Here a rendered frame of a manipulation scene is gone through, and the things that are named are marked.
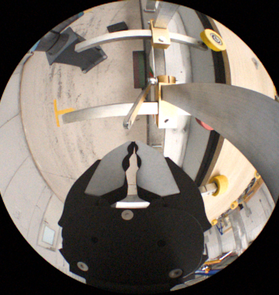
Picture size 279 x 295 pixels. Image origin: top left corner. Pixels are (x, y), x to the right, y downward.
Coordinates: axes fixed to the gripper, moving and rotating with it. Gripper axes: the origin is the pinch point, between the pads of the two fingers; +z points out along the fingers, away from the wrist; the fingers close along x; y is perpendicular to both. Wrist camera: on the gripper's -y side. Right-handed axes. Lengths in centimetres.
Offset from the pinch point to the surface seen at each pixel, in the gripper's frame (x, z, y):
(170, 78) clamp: 8.3, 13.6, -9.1
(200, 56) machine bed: 27.9, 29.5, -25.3
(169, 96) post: 6.1, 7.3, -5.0
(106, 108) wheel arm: -7.3, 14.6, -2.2
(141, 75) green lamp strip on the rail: 2.4, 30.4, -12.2
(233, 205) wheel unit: 92, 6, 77
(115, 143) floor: -30, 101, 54
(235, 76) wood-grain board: 29.0, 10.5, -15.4
